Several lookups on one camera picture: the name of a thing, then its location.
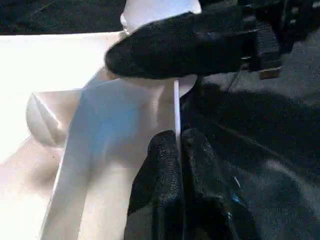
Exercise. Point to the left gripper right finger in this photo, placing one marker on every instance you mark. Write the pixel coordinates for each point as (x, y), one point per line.
(215, 200)

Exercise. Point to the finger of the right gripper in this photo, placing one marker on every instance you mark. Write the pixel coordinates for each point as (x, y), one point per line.
(175, 50)

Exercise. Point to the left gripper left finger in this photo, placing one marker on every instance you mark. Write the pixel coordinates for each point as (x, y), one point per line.
(157, 195)

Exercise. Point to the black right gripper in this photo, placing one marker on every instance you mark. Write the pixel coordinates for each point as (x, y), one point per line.
(275, 32)

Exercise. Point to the white plastic table leg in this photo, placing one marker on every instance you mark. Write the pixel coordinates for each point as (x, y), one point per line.
(155, 10)

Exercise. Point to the white plastic table top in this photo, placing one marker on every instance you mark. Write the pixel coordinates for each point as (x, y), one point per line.
(62, 125)

